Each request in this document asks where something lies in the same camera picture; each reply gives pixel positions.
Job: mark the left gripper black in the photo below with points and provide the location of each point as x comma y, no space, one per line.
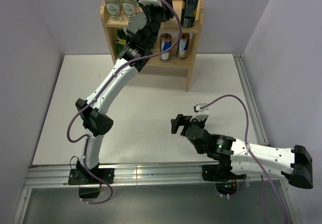
167,13

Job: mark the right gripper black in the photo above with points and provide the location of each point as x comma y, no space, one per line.
180,120

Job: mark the silver blue energy can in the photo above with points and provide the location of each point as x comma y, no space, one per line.
183,45
165,43

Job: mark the black can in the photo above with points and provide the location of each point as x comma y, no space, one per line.
188,14

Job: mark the green glass bottle front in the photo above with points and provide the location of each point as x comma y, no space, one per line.
121,42

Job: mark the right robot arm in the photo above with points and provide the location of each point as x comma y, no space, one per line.
236,160

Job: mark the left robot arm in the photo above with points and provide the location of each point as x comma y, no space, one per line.
94,108

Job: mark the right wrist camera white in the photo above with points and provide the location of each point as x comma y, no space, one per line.
201,115

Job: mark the aluminium rail front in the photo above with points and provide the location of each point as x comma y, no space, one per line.
151,193

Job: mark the aluminium rail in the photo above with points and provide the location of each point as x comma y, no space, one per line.
251,104
151,193

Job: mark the aluminium rail right side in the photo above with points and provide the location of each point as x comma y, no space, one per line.
251,104

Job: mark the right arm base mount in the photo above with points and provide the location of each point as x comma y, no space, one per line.
227,184

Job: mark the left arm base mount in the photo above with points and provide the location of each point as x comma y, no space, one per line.
89,187

